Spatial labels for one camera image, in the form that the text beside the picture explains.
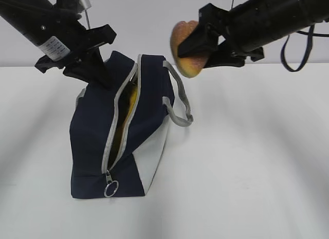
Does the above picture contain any navy and white lunch bag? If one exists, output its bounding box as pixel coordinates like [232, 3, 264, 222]
[69, 51, 193, 199]

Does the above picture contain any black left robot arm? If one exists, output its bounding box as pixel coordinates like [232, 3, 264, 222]
[1, 0, 116, 89]

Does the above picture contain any yellow banana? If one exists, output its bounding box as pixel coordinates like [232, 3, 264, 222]
[113, 84, 139, 157]

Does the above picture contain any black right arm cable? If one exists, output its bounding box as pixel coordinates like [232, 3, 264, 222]
[280, 24, 329, 72]

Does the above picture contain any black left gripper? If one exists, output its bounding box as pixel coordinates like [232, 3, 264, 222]
[35, 25, 117, 89]

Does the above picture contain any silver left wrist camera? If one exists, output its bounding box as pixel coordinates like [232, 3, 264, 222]
[61, 0, 93, 13]

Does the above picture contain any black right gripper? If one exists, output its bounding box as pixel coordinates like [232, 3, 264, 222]
[184, 3, 265, 68]

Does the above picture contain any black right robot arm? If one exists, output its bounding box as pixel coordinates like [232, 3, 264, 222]
[178, 0, 328, 68]

